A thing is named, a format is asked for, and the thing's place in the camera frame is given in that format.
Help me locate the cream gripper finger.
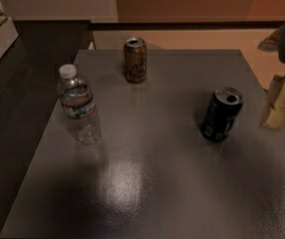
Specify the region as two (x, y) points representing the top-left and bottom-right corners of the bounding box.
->
(263, 75), (285, 129)

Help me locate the orange soda can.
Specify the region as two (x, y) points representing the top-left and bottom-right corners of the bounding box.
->
(124, 38), (146, 84)

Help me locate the black soda can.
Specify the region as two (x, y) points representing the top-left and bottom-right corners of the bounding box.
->
(200, 87), (243, 142)

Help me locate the clear plastic water bottle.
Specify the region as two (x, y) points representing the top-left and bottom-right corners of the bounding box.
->
(57, 64), (102, 145)

